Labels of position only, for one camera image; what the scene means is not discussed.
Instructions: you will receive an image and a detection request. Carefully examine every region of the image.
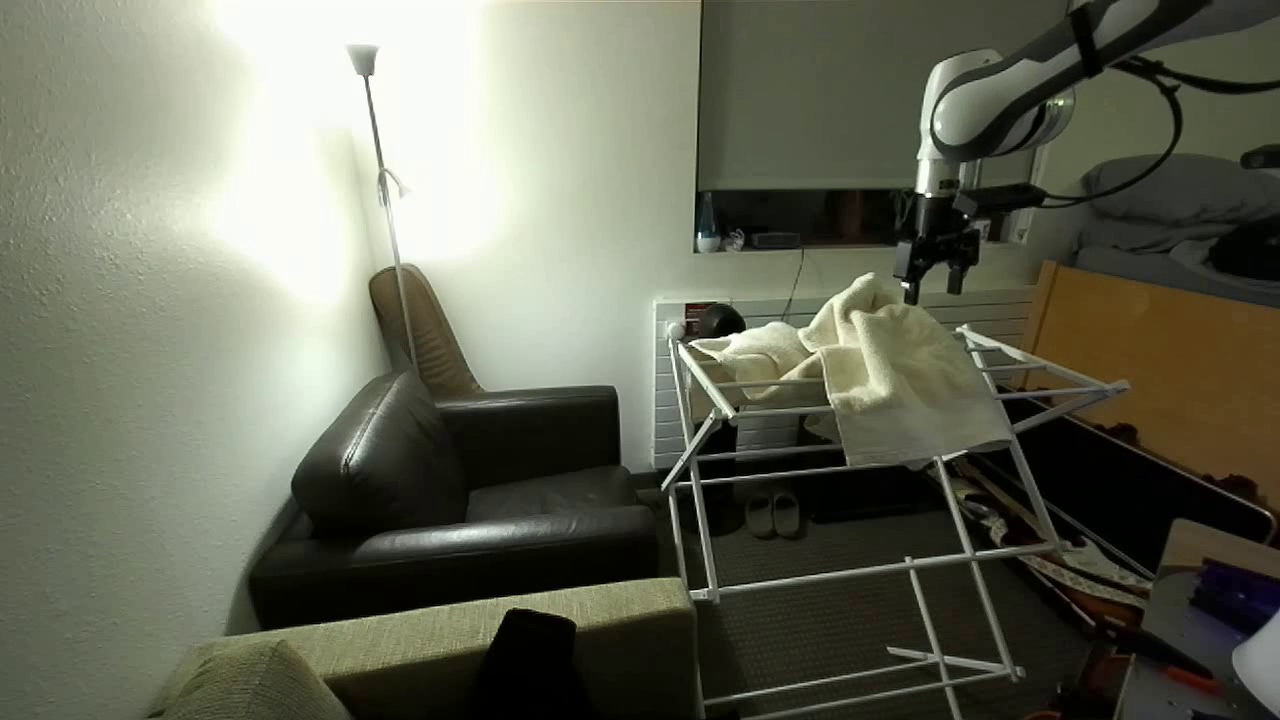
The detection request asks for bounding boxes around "blue purple item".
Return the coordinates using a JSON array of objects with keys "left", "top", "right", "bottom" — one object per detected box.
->
[{"left": 1186, "top": 556, "right": 1280, "bottom": 635}]

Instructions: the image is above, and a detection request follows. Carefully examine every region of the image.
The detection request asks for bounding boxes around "white papers pile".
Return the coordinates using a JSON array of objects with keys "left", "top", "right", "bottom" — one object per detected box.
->
[{"left": 957, "top": 477, "right": 1162, "bottom": 643}]

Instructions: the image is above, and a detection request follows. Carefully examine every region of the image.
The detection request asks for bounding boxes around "white floor lamp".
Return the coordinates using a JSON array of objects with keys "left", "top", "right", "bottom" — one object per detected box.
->
[{"left": 347, "top": 41, "right": 425, "bottom": 384}]

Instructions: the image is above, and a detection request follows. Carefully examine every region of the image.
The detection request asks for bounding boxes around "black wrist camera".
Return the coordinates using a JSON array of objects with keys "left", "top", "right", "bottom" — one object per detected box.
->
[{"left": 965, "top": 180, "right": 1051, "bottom": 215}]

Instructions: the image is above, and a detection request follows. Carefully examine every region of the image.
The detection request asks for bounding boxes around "black flat panel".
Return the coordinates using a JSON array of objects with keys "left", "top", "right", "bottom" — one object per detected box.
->
[{"left": 976, "top": 421, "right": 1280, "bottom": 576}]

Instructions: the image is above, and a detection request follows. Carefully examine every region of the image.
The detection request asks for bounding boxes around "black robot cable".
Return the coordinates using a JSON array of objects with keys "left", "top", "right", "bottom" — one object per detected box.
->
[{"left": 1036, "top": 54, "right": 1280, "bottom": 210}]

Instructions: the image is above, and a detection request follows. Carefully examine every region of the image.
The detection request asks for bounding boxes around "white metal drying rack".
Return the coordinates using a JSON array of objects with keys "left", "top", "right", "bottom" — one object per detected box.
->
[{"left": 655, "top": 321, "right": 1132, "bottom": 720}]

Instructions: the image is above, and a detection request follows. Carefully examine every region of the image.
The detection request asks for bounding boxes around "orange wooden bed board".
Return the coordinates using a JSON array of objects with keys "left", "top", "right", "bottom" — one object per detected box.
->
[{"left": 1025, "top": 261, "right": 1280, "bottom": 510}]

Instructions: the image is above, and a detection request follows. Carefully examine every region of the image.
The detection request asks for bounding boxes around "grey bed mattress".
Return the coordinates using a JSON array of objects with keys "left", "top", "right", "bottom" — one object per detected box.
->
[{"left": 1070, "top": 215, "right": 1280, "bottom": 312}]

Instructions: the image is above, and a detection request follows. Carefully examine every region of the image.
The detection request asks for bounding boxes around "black rounded object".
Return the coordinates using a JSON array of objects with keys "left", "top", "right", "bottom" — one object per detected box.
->
[{"left": 681, "top": 300, "right": 749, "bottom": 339}]

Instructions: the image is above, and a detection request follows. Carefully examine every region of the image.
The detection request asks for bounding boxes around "black item on bed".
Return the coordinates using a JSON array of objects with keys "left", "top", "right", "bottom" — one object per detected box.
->
[{"left": 1202, "top": 215, "right": 1280, "bottom": 284}]

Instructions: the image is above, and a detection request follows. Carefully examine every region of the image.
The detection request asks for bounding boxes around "black leather armchair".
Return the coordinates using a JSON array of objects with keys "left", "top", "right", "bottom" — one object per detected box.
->
[{"left": 242, "top": 369, "right": 670, "bottom": 632}]

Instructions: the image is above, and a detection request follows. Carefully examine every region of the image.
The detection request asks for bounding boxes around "white rounded object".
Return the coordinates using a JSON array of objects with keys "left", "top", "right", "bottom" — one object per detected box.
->
[{"left": 1228, "top": 608, "right": 1280, "bottom": 720}]

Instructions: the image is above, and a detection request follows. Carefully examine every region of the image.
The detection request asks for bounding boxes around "wall-mounted dark screen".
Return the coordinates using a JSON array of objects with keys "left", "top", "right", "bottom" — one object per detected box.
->
[{"left": 695, "top": 0, "right": 1070, "bottom": 196}]

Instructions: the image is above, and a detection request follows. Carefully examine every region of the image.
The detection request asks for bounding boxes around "grey pillow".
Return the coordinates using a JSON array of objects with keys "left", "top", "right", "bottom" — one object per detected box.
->
[{"left": 1080, "top": 150, "right": 1280, "bottom": 226}]

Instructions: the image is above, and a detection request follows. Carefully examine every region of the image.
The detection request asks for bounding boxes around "grey shoe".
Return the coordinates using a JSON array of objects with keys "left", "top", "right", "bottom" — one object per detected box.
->
[
  {"left": 739, "top": 484, "right": 781, "bottom": 545},
  {"left": 772, "top": 484, "right": 811, "bottom": 545}
]

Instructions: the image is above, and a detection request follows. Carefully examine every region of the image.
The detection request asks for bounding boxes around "brown cardboard box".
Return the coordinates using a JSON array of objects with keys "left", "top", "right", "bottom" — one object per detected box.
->
[{"left": 1113, "top": 515, "right": 1280, "bottom": 720}]

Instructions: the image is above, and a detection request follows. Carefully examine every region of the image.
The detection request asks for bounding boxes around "white terry towel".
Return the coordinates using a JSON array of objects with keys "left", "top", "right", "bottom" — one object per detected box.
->
[{"left": 690, "top": 268, "right": 1019, "bottom": 471}]

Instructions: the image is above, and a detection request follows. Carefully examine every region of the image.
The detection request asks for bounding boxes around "thin black hanging cord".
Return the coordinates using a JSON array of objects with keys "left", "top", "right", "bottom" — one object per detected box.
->
[{"left": 775, "top": 248, "right": 811, "bottom": 330}]

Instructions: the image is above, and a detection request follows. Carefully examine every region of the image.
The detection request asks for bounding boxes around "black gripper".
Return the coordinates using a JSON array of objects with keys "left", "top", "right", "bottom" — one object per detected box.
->
[{"left": 901, "top": 193, "right": 989, "bottom": 307}]

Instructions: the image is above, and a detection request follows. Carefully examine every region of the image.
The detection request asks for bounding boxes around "olive green fabric couch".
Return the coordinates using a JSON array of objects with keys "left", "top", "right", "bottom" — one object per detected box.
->
[{"left": 143, "top": 573, "right": 699, "bottom": 720}]

